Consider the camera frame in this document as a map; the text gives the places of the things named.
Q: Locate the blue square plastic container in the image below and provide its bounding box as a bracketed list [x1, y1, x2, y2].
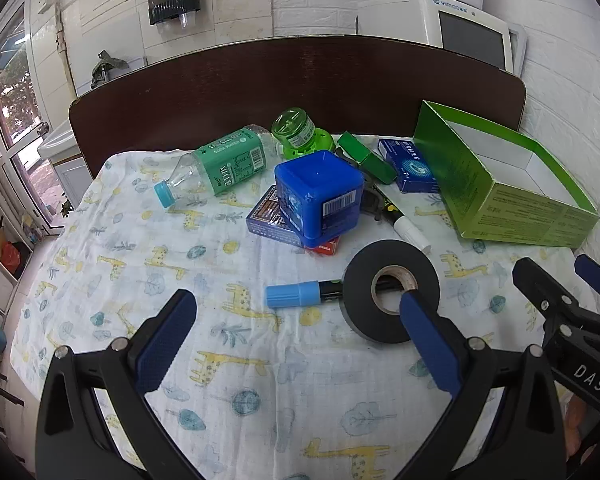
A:
[274, 150, 365, 250]

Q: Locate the red playing card box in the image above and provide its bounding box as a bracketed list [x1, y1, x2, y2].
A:
[304, 237, 340, 256]

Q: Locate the white microwave oven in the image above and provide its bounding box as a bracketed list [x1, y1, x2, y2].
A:
[356, 0, 528, 73]

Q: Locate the blue capped black marker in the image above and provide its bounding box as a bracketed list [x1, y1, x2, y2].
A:
[265, 277, 411, 308]

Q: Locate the black tape roll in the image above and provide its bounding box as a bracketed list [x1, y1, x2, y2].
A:
[341, 240, 441, 345]

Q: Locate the white washbasin cabinet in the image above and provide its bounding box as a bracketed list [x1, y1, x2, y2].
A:
[37, 122, 93, 206]

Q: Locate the dark green faucet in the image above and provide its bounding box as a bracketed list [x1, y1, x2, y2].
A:
[91, 50, 131, 90]

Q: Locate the red plastic bag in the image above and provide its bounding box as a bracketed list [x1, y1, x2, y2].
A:
[0, 241, 22, 277]

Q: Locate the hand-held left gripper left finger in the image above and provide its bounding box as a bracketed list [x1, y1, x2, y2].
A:
[35, 288, 201, 480]

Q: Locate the giraffe printed white cloth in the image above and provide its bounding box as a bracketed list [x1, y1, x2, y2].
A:
[10, 132, 600, 480]

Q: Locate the green repellent bottle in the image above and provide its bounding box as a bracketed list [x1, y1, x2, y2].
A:
[271, 107, 336, 162]

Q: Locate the small green printed box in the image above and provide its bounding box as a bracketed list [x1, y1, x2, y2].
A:
[336, 131, 398, 186]

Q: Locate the dark brown wooden board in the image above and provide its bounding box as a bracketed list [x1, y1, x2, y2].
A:
[68, 35, 527, 179]

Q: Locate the blue playing card box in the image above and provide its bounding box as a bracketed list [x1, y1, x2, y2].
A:
[245, 185, 306, 247]

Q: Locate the glass door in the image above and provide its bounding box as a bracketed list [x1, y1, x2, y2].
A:
[0, 0, 63, 231]

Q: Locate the white capped black marker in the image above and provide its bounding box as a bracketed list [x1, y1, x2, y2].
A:
[380, 195, 433, 256]

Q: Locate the green cardboard box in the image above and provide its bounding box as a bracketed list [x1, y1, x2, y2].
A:
[412, 100, 600, 248]

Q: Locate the green label plastic water bottle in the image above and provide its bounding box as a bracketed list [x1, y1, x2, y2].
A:
[154, 124, 281, 208]

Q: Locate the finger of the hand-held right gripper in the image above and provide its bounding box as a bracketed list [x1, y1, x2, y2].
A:
[574, 254, 600, 306]
[512, 257, 600, 342]

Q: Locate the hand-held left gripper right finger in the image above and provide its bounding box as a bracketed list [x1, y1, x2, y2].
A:
[399, 292, 567, 480]

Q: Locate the blue medicine box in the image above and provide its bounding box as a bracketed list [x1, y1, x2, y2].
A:
[377, 137, 441, 194]

